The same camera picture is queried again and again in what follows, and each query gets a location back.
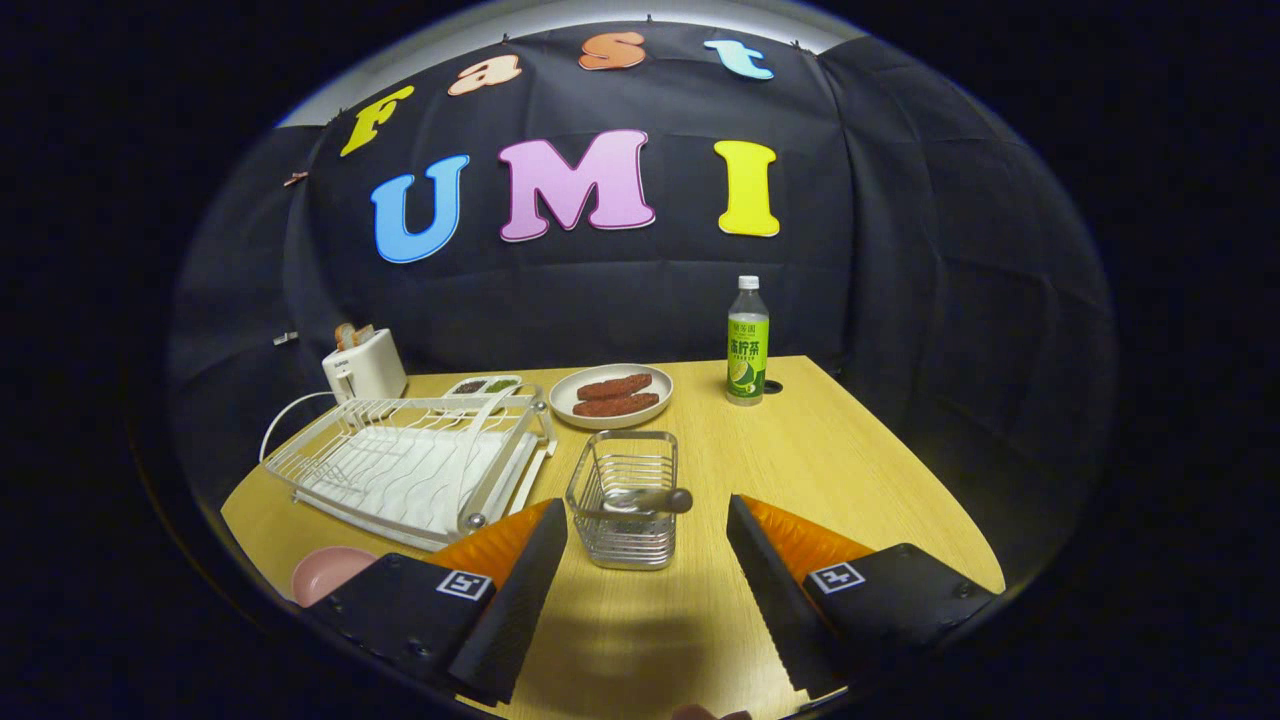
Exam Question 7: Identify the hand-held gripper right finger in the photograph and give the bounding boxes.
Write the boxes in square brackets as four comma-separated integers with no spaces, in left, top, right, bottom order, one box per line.
[727,493,1003,701]

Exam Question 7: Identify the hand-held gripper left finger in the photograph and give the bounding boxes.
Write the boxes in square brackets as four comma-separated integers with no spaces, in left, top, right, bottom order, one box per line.
[305,498,569,706]

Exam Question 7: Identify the metal wire basket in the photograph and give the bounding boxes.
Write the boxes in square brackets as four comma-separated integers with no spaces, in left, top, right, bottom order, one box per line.
[565,430,680,571]

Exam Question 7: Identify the metal spoon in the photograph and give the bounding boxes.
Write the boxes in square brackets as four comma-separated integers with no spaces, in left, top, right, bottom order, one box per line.
[603,487,694,516]

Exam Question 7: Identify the white wire dish rack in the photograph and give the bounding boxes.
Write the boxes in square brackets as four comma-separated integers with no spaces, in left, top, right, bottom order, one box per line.
[264,384,559,553]

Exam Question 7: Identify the pink plate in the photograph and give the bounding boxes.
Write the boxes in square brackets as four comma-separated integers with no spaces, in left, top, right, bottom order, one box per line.
[291,546,379,608]

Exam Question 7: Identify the white plate with sausages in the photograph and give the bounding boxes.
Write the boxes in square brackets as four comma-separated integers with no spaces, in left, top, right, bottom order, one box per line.
[548,363,674,431]

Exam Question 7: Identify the white divided dish with beans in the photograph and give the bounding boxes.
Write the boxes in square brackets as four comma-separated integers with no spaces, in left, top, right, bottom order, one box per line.
[445,374,523,399]

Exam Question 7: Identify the brown sausage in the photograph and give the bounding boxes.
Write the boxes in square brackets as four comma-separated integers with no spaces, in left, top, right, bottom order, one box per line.
[576,373,654,402]
[572,392,661,419]

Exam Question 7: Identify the green label drink bottle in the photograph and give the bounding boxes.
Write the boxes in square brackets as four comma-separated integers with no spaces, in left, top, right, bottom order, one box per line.
[726,275,771,406]

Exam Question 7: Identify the white toaster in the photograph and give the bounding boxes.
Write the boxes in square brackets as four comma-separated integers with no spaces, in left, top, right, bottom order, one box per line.
[322,328,409,403]

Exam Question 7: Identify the black backdrop cloth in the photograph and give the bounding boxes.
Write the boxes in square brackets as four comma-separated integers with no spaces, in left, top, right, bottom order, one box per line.
[165,20,1116,591]

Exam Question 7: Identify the white toaster cable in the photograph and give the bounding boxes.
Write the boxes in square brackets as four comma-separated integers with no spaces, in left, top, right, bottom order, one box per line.
[260,391,337,463]

